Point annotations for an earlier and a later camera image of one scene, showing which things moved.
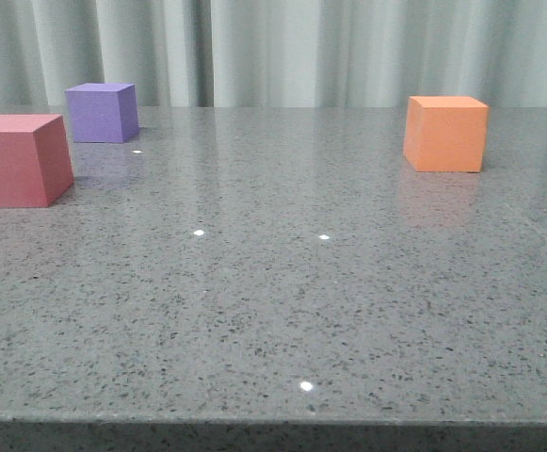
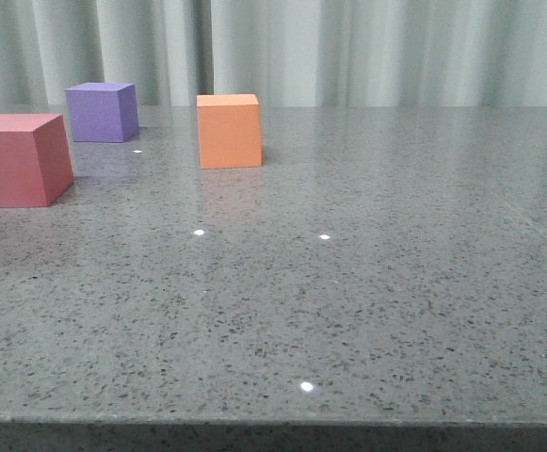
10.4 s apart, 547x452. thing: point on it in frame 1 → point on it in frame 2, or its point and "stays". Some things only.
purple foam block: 102,112 stays
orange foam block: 445,134 → 230,131
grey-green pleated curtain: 275,53 stays
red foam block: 20,160 stays
